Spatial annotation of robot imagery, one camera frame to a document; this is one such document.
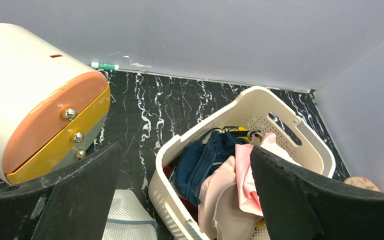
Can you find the pink garment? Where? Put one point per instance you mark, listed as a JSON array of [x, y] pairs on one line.
[[248, 198]]

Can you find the cream perforated laundry basket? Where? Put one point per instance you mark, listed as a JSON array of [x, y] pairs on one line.
[[255, 112]]

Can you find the floral mesh laundry bag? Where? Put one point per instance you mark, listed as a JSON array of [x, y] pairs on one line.
[[361, 182]]

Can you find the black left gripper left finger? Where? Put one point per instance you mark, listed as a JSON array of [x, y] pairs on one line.
[[71, 203]]

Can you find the white mesh laundry bag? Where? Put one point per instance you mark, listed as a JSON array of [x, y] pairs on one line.
[[128, 220]]

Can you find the navy blue bra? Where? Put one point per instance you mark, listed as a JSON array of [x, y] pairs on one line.
[[202, 157]]

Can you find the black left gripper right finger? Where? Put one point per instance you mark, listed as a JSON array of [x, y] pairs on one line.
[[299, 204]]

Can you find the white cylindrical drawer cabinet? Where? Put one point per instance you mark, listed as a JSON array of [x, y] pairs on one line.
[[52, 106]]

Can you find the yellow garment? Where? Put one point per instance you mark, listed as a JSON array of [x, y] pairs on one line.
[[242, 130]]

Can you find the green white marker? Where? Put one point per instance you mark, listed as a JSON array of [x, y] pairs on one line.
[[104, 66]]

